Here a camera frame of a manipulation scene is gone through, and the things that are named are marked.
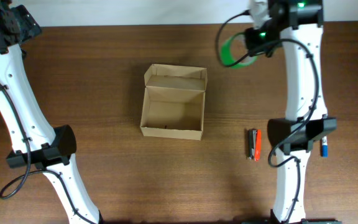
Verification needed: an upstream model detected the green tape roll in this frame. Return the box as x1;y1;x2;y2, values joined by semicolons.
220;33;257;69

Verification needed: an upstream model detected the cardboard box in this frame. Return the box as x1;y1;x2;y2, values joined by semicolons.
140;64;208;141

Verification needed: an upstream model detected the blue white marker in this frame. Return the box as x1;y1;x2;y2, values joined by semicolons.
321;136;328;157

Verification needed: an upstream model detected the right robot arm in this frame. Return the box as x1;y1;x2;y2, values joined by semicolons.
245;1;337;223

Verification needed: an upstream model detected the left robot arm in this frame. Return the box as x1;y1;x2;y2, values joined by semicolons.
0;1;104;223

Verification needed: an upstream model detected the black orange stapler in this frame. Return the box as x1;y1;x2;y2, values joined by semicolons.
248;129;262;161

